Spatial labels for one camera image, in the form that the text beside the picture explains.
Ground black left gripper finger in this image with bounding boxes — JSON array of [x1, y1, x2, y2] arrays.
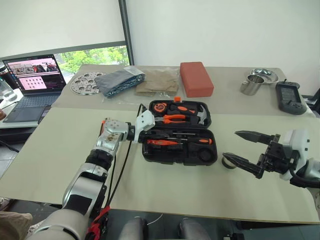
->
[[149, 131, 172, 139]]

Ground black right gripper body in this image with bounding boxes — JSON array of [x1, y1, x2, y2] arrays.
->
[[258, 133, 301, 175]]

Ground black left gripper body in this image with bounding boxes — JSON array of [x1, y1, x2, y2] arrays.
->
[[137, 130, 154, 144]]

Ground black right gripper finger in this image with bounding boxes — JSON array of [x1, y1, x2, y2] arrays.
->
[[221, 152, 266, 179], [234, 129, 276, 145]]

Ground orange utility knife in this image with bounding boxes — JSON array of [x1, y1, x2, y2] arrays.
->
[[146, 138, 180, 147]]

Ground black plastic tool case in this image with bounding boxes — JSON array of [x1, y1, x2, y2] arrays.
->
[[141, 96, 219, 167]]

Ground black electrical tape roll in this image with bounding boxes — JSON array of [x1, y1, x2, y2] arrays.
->
[[220, 153, 237, 171]]

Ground black orange handled screwdriver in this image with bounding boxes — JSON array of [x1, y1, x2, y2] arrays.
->
[[171, 134, 214, 146]]

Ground orange black pliers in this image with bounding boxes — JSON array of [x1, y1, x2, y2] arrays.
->
[[153, 113, 191, 125]]

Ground orange black tape measure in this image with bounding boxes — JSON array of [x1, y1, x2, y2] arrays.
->
[[152, 101, 168, 113]]

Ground beige table cover sheet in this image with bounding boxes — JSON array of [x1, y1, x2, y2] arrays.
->
[[0, 106, 320, 224], [50, 63, 316, 118]]

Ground stainless steel cup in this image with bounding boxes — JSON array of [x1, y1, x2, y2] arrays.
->
[[240, 74, 266, 97]]

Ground beige folded cloth in bag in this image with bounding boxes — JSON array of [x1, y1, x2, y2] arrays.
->
[[134, 69, 181, 97]]

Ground black handheld controller device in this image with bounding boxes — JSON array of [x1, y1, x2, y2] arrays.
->
[[275, 79, 307, 116]]

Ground grey folded cloth in bag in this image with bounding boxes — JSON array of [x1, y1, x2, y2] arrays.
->
[[94, 65, 146, 98]]

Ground stainless steel bowl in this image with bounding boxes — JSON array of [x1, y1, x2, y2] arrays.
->
[[247, 67, 280, 86]]

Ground black chair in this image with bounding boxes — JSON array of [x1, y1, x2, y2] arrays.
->
[[300, 87, 320, 121]]

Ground red rectangular block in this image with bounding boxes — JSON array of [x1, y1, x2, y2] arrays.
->
[[179, 61, 215, 99]]

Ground perforated round metal plate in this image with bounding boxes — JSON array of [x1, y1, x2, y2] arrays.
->
[[70, 70, 106, 96]]

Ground open laptop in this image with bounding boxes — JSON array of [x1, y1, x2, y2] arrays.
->
[[1, 54, 67, 124]]

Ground white roller blind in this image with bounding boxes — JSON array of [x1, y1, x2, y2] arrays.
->
[[0, 0, 126, 59]]

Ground clear glass jar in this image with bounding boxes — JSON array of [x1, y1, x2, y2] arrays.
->
[[0, 63, 19, 104]]

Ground brown crumpled bag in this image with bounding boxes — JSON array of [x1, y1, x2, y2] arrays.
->
[[0, 210, 34, 240]]

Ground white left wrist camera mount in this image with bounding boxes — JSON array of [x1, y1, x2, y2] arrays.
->
[[133, 109, 156, 144]]

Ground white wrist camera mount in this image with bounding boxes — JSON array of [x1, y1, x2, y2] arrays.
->
[[133, 109, 156, 144], [278, 128, 311, 181]]

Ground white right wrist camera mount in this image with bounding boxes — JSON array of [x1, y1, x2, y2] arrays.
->
[[278, 128, 311, 181]]

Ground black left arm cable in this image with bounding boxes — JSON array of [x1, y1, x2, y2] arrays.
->
[[99, 102, 149, 213]]

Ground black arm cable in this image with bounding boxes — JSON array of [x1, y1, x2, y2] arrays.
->
[[99, 102, 149, 213], [289, 167, 320, 190]]

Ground hammer with orange black handle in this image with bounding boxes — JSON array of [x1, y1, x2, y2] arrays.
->
[[169, 104, 209, 125]]

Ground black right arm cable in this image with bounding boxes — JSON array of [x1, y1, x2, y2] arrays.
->
[[289, 167, 320, 190]]

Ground thin white cable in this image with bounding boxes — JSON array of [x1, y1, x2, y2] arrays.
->
[[145, 213, 161, 226]]

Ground red cable tie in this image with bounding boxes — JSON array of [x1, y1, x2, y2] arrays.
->
[[86, 205, 111, 240]]

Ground grey window frame post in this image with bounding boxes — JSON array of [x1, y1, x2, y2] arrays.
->
[[117, 0, 136, 67]]

